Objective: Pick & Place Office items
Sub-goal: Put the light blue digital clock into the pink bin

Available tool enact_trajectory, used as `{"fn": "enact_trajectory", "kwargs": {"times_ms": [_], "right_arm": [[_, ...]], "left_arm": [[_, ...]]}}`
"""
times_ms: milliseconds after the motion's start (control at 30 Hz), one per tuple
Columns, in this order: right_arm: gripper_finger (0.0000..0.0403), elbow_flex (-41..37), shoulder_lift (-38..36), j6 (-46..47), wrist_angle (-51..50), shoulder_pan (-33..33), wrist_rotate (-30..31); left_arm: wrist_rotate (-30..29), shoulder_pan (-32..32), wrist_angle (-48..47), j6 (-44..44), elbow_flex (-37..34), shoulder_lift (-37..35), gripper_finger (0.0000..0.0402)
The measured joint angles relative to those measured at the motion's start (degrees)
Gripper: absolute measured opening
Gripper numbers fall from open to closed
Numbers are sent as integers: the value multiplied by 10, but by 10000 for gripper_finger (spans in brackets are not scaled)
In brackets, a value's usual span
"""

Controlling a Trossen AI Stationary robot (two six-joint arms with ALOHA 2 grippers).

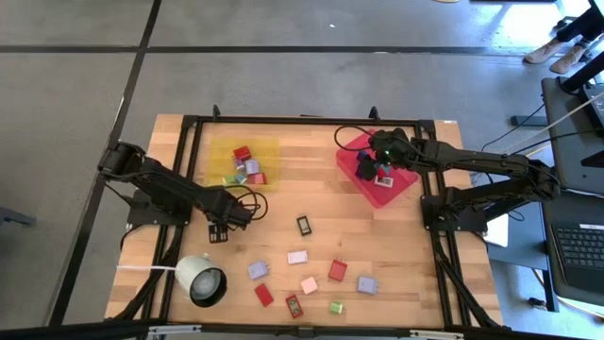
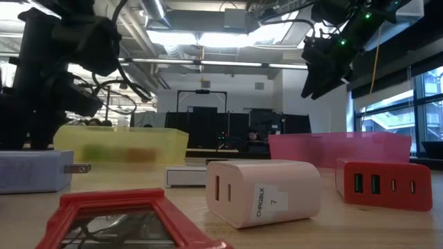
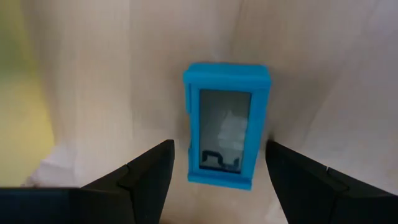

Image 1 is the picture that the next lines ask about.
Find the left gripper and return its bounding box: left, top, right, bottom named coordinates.
left=207, top=200, right=254, bottom=245

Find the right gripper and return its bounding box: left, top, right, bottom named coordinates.
left=355, top=127, right=416, bottom=183

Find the red multi-port charger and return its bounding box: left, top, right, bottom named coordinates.
left=327, top=259, right=349, bottom=283
left=254, top=282, right=276, bottom=308

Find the black digital clock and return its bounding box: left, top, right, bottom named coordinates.
left=295, top=214, right=313, bottom=237

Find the white wall charger cube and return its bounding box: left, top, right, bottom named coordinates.
left=299, top=276, right=320, bottom=296

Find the pink translucent plastic bin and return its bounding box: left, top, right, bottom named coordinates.
left=335, top=130, right=421, bottom=210

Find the white spot lamp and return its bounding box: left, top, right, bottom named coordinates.
left=174, top=253, right=228, bottom=309

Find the yellow translucent plastic bin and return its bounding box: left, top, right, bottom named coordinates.
left=203, top=135, right=283, bottom=193

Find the red digital clock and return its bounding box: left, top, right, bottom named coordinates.
left=284, top=294, right=305, bottom=319

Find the white paper sheet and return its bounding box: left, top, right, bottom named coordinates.
left=483, top=212, right=511, bottom=248

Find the grey chair leg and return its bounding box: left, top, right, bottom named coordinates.
left=0, top=206, right=38, bottom=228

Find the person's shoe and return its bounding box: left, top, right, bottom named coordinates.
left=523, top=38, right=565, bottom=65
left=549, top=44, right=589, bottom=76

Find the black keyboard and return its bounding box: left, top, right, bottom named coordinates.
left=550, top=222, right=604, bottom=295

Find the person's leg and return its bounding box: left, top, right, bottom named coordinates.
left=555, top=4, right=604, bottom=43

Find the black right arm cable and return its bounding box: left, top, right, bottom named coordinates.
left=333, top=125, right=378, bottom=153

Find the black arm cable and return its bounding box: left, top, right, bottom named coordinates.
left=333, top=125, right=378, bottom=153
left=221, top=184, right=269, bottom=222

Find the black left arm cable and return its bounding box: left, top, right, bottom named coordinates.
left=221, top=184, right=269, bottom=222

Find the black metal table frame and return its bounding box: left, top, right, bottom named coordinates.
left=104, top=104, right=504, bottom=340

